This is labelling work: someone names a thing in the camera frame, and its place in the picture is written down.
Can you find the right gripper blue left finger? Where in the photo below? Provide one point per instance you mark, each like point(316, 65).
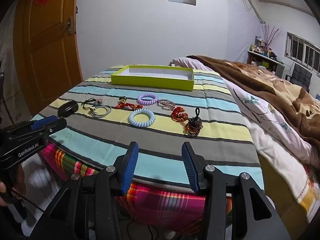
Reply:
point(125, 168)

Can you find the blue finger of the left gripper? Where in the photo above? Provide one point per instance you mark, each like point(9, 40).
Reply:
point(55, 126)
point(43, 123)

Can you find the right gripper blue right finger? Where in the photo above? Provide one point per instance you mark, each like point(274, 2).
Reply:
point(194, 165)

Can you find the dark beaded bracelet black loop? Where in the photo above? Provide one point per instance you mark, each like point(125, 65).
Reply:
point(194, 125)

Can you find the black smart wristband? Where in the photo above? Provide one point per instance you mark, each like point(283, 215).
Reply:
point(67, 109)

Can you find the red rope bracelet gold charm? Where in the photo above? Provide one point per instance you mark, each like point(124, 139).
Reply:
point(123, 104)

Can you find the person left hand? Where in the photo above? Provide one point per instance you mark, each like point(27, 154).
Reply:
point(19, 185)

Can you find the striped blanket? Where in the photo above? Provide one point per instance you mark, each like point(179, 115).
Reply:
point(224, 141)

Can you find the colorful plaid sheet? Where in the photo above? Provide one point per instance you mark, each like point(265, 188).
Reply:
point(180, 212)

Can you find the orange wooden door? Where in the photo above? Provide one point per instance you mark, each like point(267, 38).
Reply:
point(46, 57)

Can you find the green shallow cardboard box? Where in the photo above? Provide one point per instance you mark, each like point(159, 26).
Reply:
point(166, 77)

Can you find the door latch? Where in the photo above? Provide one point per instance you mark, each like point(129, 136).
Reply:
point(70, 26)

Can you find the brown floral fleece blanket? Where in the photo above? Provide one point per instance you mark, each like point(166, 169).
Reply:
point(298, 107)

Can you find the cluttered desk shelf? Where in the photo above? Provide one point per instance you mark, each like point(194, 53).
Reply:
point(261, 56)

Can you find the black chair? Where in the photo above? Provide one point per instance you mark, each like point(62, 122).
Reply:
point(300, 76)

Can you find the purple branch decoration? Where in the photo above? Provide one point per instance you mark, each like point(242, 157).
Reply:
point(269, 35)

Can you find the window with bars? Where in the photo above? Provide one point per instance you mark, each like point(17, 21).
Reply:
point(303, 52)

